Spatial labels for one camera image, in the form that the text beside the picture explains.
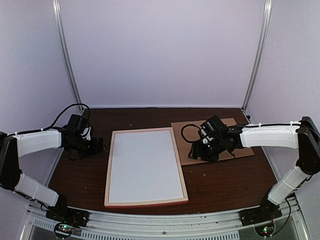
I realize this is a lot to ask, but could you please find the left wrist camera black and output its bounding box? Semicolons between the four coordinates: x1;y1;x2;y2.
66;114;89;135

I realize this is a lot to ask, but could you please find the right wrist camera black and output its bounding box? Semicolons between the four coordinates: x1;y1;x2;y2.
200;115;227;138

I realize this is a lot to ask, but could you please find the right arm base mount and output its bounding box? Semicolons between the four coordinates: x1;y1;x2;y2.
239;198;282;226

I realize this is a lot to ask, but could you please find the dark painting photo print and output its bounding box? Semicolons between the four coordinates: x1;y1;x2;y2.
109;130;185;203

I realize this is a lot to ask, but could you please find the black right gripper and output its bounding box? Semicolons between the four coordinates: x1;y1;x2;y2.
188;136;225;163

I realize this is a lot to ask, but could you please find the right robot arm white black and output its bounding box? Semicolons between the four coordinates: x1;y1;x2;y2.
188;115;320;221

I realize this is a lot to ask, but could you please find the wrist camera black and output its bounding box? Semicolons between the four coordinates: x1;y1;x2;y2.
66;114;89;135
200;115;227;138

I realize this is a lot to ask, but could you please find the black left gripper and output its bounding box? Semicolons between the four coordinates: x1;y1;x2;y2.
68;135;109;159

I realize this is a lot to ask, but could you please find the light wood picture frame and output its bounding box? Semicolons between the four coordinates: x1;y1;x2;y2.
103;126;189;208

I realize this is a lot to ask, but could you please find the right controller board with leds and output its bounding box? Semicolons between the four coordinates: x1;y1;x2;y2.
254;222;275;238

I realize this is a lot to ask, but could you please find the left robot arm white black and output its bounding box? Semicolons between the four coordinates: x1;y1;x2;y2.
0;128;106;222

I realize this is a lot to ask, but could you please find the brown backing board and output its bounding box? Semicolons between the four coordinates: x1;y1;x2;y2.
171;120;254;166

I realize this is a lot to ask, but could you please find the left camera cable black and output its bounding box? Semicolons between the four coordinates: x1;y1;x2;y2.
41;103;91;132

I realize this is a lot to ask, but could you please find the left controller board with leds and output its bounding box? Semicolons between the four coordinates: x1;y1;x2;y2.
53;222;75;239

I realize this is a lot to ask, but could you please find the aluminium corner post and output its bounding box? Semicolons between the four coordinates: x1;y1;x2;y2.
52;0;82;104
241;0;273;112

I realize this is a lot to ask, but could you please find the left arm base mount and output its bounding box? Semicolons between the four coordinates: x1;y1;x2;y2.
45;195;90;227

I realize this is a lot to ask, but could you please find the camera cable black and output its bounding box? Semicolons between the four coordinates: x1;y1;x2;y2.
41;103;91;132
180;123;201;144

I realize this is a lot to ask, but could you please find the controller board with leds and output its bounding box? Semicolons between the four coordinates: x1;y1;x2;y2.
53;222;75;239
254;222;275;238

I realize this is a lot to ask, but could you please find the left aluminium corner post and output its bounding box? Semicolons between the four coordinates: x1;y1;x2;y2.
52;0;82;104

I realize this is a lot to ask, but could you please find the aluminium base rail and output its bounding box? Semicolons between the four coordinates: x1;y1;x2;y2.
18;197;311;240

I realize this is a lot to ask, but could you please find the right aluminium corner post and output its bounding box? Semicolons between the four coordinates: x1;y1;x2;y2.
241;0;273;112

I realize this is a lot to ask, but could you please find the right camera cable black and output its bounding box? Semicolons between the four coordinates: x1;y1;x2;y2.
180;123;201;144

